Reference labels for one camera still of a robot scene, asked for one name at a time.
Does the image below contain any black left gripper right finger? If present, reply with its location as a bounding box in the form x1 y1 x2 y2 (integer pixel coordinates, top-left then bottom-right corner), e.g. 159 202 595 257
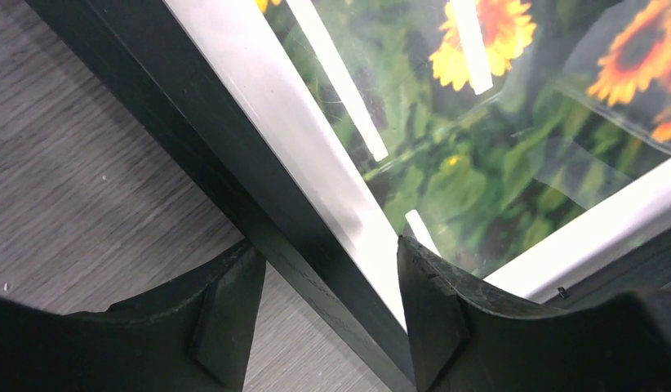
397 236 671 391

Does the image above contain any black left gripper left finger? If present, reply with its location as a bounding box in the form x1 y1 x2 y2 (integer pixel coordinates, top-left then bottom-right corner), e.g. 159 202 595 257
0 240 266 391

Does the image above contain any sunflower photo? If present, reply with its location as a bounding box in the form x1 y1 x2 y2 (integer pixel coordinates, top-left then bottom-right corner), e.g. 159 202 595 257
162 0 671 331

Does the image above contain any black picture frame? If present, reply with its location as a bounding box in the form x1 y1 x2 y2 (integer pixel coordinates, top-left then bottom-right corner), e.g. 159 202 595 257
30 1 671 391

